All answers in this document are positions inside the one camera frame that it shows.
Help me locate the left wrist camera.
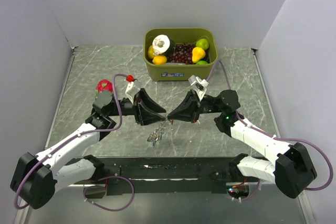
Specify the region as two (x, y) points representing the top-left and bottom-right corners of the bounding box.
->
(125, 74), (142, 103)

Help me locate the aluminium rail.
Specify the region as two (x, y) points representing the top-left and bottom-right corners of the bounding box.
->
(24, 163), (304, 188)

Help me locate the green fruit front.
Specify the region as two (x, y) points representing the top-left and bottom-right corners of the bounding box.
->
(196, 60), (208, 65)

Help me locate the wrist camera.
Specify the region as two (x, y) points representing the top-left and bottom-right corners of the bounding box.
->
(125, 74), (142, 103)
(188, 75), (209, 101)

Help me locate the olive green plastic bin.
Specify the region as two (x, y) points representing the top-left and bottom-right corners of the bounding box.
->
(143, 27), (218, 81)

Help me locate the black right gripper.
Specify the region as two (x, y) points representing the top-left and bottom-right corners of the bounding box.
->
(167, 89), (224, 123)

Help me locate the green lime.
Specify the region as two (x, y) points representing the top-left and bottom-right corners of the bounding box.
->
(195, 38), (209, 51)

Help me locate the yellow lemon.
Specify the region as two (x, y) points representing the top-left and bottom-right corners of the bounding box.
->
(147, 45), (156, 60)

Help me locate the dark red grapes bunch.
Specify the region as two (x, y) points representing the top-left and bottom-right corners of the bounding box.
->
(167, 44), (194, 65)

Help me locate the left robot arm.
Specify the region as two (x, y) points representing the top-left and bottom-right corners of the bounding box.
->
(10, 88), (166, 210)

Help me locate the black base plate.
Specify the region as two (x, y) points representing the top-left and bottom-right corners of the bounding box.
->
(72, 157), (291, 196)

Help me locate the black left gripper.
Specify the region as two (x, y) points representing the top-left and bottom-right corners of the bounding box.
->
(107, 88), (165, 125)

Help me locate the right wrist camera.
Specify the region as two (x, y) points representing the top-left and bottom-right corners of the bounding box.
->
(188, 75), (209, 101)

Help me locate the yellow pear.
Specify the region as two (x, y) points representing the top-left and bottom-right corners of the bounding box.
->
(192, 47), (206, 63)

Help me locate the white black tape roll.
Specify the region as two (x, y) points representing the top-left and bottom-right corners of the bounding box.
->
(152, 35), (175, 56)

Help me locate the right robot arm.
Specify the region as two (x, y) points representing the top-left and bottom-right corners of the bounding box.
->
(167, 90), (317, 199)

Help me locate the round metal key organizer disc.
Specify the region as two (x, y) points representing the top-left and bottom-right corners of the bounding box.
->
(147, 120), (173, 148)

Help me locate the orange fruit front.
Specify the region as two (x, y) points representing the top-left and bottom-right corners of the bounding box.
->
(152, 55), (167, 65)

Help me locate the red dragon fruit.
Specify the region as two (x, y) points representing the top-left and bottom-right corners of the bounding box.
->
(96, 79), (113, 93)

